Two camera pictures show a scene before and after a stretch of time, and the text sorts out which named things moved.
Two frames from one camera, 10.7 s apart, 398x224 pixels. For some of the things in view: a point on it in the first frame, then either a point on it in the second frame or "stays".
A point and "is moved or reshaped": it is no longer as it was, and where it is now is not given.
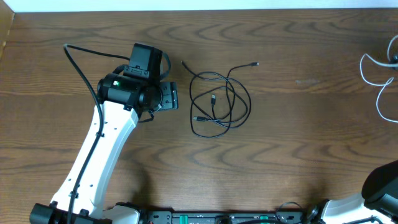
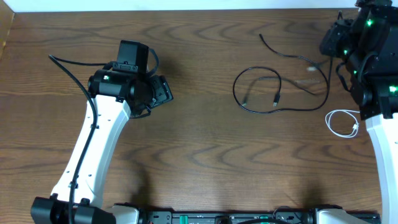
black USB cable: [216, 122] to [278, 98]
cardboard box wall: [7, 16] stays
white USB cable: [388, 46] is moved or reshaped
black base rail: [194, 217] stays
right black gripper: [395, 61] to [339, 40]
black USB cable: [203, 119] to [255, 81]
